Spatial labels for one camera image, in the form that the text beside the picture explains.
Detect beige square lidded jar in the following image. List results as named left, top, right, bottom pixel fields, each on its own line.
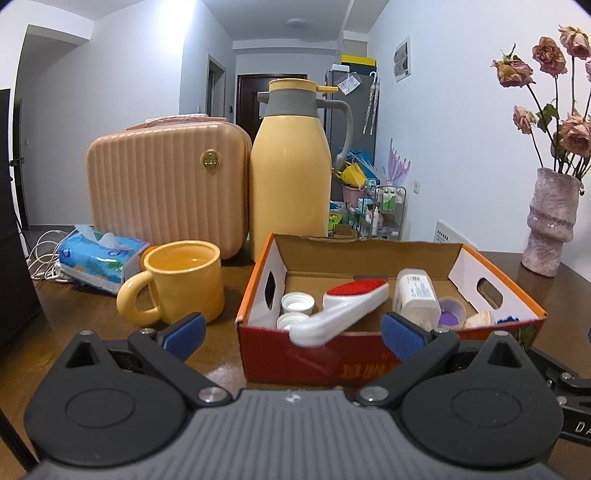
left=463, top=311, right=495, bottom=330

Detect pink textured vase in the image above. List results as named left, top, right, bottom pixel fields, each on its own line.
left=522, top=168, right=581, bottom=278

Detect white charging cables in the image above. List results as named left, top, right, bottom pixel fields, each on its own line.
left=25, top=227, right=77, bottom=285

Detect translucent white plastic container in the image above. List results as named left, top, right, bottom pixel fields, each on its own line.
left=393, top=268, right=441, bottom=331

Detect wire storage rack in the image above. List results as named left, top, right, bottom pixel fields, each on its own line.
left=358, top=185, right=407, bottom=241

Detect yellow ceramic mug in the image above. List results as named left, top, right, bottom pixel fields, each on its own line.
left=116, top=240, right=224, bottom=327

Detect peach ribbed small suitcase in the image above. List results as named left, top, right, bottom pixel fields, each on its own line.
left=86, top=114, right=252, bottom=259

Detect white ribbed bottle cap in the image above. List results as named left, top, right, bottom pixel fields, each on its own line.
left=280, top=292, right=315, bottom=315

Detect red orange cardboard box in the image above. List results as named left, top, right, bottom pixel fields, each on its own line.
left=236, top=234, right=547, bottom=387

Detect grey refrigerator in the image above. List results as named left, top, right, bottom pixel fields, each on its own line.
left=324, top=70, right=376, bottom=161

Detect dark blue bottle cap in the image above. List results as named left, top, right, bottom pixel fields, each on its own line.
left=496, top=316, right=520, bottom=324

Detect red white lint brush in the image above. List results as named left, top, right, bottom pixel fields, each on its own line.
left=288, top=279, right=390, bottom=348

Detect white leaning board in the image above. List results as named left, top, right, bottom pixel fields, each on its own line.
left=434, top=221, right=478, bottom=250

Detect blue tissue pack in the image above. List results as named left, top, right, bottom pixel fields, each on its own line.
left=57, top=224, right=149, bottom=295

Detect yellow thermos jug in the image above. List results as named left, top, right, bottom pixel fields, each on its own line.
left=249, top=78, right=353, bottom=260

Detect dried pink flowers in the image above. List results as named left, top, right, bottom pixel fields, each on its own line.
left=491, top=26, right=590, bottom=181

